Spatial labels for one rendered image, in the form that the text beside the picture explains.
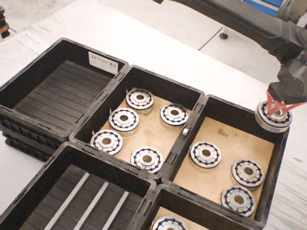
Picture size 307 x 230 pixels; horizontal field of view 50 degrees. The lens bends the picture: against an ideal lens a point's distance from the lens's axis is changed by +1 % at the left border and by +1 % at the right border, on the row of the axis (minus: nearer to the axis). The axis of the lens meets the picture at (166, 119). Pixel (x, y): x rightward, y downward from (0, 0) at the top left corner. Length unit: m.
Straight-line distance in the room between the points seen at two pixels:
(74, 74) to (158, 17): 2.00
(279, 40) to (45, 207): 0.75
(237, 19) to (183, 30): 2.36
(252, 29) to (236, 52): 2.20
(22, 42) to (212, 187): 1.14
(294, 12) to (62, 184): 0.91
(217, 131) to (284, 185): 0.32
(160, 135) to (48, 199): 0.41
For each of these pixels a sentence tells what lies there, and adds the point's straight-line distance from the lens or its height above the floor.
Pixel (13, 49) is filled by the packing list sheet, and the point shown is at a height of 0.70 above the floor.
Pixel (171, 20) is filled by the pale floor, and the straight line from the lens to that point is 3.21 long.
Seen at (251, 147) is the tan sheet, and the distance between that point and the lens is 1.18.
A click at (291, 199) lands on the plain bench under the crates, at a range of 1.28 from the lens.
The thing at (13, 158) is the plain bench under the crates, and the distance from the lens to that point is 1.28.
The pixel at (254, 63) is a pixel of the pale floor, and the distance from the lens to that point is 2.93.
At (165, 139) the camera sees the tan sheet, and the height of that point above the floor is 0.83.
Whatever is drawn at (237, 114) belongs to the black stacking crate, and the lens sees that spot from 1.16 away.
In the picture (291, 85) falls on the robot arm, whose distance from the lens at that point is 0.82.
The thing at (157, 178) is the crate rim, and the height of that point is 0.93.
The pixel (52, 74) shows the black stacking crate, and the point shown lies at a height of 0.83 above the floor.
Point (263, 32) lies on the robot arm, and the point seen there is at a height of 1.31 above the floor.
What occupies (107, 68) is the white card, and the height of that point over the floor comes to 0.87.
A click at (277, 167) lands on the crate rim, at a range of 1.04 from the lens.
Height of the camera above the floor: 1.72
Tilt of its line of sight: 49 degrees down
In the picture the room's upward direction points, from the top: 10 degrees clockwise
